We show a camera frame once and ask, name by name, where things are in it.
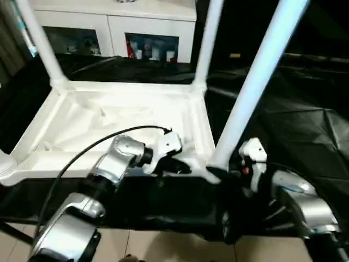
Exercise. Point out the white plastic table top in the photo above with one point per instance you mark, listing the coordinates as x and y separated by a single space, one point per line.
109 114

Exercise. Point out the white plastic table leg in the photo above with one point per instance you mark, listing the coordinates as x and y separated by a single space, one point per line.
208 41
43 41
5 166
259 76

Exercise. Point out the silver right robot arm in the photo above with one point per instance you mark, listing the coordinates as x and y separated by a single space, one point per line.
300 196

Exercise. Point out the black work mat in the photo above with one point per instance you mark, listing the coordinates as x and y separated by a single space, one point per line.
300 122

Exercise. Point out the white cup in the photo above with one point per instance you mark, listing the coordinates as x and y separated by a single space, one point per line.
170 56

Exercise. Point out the white tub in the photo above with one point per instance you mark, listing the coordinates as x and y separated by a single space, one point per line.
155 53

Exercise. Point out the white jar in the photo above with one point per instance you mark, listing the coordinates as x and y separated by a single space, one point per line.
139 54

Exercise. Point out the small gold object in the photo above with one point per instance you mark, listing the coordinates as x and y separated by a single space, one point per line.
234 55

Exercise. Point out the red package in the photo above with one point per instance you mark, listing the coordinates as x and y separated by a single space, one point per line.
131 49

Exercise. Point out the dark long rod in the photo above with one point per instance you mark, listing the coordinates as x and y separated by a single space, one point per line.
316 60

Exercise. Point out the white glass door cabinet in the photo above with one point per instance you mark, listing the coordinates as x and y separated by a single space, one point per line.
117 24

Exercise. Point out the small silver object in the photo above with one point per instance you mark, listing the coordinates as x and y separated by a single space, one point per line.
126 1

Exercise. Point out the white blue patterned roll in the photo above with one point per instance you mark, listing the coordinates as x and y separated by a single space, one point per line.
27 35

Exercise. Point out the beige curtain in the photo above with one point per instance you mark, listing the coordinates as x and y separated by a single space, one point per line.
11 46

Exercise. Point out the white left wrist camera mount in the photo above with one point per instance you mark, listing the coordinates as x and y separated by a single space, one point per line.
166 144

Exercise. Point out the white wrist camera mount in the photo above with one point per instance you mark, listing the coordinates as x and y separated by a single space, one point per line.
166 144
255 152

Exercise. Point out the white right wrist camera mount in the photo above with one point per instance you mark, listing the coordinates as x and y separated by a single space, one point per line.
255 152

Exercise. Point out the black metal table frame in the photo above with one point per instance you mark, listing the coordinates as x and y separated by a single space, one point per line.
16 233

